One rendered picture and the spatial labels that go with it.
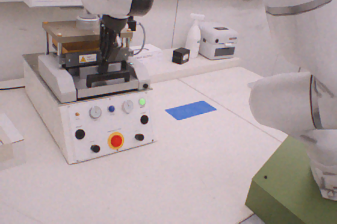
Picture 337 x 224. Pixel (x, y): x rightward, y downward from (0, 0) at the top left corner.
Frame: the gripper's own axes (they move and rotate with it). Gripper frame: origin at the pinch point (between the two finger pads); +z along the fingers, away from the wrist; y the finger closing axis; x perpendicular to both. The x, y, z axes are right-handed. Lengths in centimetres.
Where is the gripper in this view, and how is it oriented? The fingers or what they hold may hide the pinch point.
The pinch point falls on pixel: (103, 64)
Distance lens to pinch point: 117.2
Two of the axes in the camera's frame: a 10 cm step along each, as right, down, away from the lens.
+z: -3.0, 6.9, 6.6
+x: 8.2, -1.7, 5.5
